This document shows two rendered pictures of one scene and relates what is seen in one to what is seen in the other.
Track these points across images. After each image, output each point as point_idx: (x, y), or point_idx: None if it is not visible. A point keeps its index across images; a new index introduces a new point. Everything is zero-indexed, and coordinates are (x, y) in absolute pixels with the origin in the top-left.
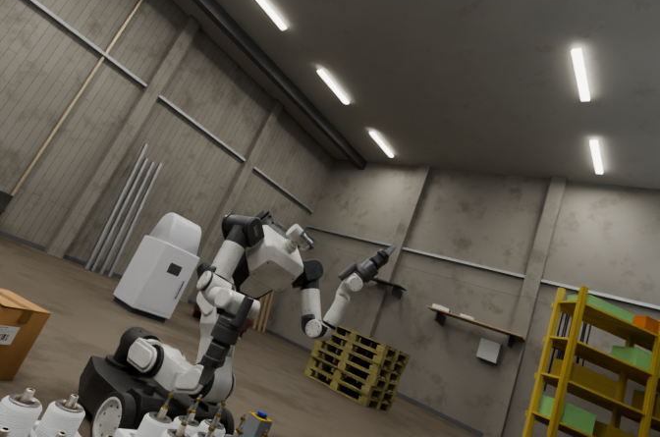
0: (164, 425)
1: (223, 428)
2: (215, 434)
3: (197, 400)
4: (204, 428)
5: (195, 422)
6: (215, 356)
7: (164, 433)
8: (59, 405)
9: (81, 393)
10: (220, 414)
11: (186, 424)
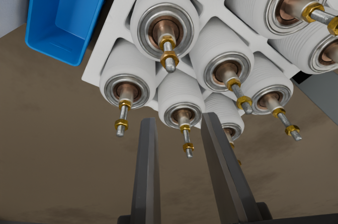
0: None
1: (318, 72)
2: (295, 62)
3: (332, 25)
4: (307, 38)
5: (296, 23)
6: None
7: (143, 3)
8: None
9: None
10: (241, 109)
11: (163, 51)
